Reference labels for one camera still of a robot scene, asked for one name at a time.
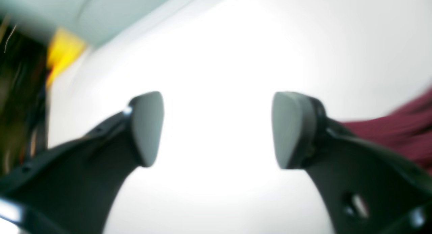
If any dark red t-shirt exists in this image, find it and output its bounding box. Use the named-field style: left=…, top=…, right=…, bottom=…
left=342, top=88, right=432, bottom=174

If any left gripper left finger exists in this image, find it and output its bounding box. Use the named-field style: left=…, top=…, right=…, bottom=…
left=1, top=91, right=164, bottom=234

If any yellow object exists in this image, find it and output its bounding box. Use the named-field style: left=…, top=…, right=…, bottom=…
left=45, top=28, right=87, bottom=89

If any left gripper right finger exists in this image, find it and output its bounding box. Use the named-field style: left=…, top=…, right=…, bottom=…
left=272, top=92, right=432, bottom=234

